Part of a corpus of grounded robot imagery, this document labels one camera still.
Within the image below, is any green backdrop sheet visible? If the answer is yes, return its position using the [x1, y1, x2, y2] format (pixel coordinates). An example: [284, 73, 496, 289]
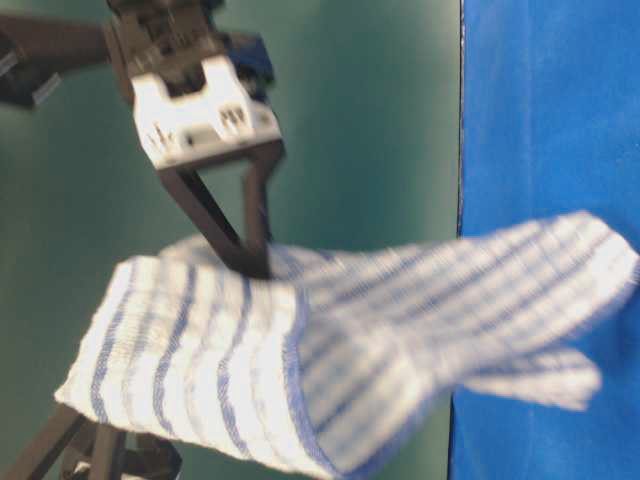
[1, 1, 459, 468]

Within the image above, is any white blue striped towel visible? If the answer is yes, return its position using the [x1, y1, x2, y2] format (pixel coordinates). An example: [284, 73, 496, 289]
[54, 211, 639, 479]

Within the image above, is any blue table cloth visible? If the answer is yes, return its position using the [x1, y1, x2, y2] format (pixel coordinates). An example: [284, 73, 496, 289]
[449, 1, 639, 479]

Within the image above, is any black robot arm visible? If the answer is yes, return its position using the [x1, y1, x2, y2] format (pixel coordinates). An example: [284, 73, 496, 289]
[1, 1, 284, 279]

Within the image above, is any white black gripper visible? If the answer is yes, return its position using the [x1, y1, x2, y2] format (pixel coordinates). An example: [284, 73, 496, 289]
[105, 1, 284, 279]

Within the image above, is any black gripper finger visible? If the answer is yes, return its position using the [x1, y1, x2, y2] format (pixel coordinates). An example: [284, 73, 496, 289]
[1, 404, 86, 480]
[89, 424, 126, 480]

